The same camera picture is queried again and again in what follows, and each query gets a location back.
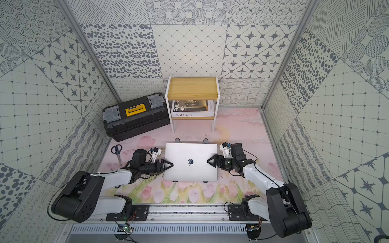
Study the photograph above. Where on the Folio magazine book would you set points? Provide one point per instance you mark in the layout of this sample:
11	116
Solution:
192	108

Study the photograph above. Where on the black toolbox with yellow handle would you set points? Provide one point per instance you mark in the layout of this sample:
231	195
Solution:
131	118

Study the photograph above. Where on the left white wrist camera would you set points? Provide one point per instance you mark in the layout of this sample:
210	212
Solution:
154	153

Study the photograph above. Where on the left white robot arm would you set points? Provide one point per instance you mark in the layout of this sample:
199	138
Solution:
81	198

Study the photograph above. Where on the silver laptop computer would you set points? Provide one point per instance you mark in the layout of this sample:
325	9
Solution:
190	162

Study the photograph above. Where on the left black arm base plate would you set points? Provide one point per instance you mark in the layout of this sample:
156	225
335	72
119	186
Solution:
138	212

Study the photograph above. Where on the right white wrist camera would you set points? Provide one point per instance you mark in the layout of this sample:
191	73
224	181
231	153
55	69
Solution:
226	150

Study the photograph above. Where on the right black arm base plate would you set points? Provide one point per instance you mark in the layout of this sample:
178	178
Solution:
238	212

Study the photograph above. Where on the right black controller box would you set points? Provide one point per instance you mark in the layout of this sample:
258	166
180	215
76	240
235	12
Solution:
253	231

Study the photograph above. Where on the pink floral table mat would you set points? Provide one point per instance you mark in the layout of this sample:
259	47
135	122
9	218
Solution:
244	125

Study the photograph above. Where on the aluminium mounting rail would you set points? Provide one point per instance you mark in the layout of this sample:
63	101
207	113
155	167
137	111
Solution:
170	219

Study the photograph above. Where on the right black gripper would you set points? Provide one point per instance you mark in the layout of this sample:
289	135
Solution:
220	164

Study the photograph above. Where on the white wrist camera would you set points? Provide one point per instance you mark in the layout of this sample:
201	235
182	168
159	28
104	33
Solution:
154	153
226	150

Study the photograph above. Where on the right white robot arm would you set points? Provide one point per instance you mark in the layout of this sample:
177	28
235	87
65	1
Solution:
283	207

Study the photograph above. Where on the left green circuit board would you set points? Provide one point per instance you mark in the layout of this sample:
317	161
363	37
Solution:
123	233

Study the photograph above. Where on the white and wood side table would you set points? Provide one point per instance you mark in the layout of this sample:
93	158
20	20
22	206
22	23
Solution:
195	88

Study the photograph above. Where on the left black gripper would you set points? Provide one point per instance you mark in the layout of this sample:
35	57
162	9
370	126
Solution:
160	166

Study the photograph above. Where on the black handled scissors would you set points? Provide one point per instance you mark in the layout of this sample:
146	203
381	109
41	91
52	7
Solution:
116	149

